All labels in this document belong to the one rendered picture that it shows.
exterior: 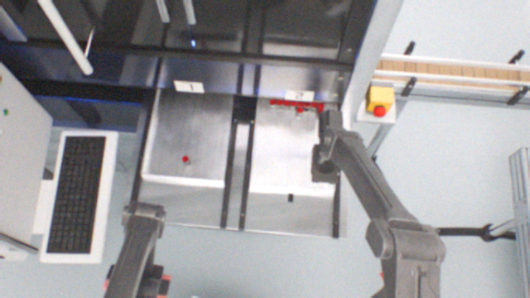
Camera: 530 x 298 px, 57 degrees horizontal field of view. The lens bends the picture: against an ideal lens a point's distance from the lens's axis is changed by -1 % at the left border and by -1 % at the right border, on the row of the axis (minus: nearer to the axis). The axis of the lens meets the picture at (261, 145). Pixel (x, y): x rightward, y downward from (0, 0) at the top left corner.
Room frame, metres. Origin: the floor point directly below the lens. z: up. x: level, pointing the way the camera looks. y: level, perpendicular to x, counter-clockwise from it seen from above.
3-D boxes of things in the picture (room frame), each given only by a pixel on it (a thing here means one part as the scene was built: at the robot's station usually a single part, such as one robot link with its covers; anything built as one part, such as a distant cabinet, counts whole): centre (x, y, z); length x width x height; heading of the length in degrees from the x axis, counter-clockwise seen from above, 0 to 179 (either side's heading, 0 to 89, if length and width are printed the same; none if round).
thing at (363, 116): (0.75, -0.39, 0.87); 0.14 x 0.13 x 0.02; 175
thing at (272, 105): (0.72, -0.12, 0.90); 0.18 x 0.02 x 0.05; 86
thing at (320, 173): (0.43, -0.16, 1.19); 0.10 x 0.07 x 0.07; 175
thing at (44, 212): (0.46, 0.64, 0.79); 0.45 x 0.28 x 0.03; 179
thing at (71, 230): (0.46, 0.60, 0.82); 0.40 x 0.14 x 0.02; 179
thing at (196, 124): (0.64, 0.23, 0.90); 0.34 x 0.26 x 0.04; 175
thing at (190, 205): (0.56, 0.07, 0.87); 0.70 x 0.48 x 0.02; 85
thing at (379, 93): (0.71, -0.37, 1.00); 0.08 x 0.07 x 0.07; 175
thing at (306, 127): (0.61, -0.11, 0.90); 0.34 x 0.26 x 0.04; 176
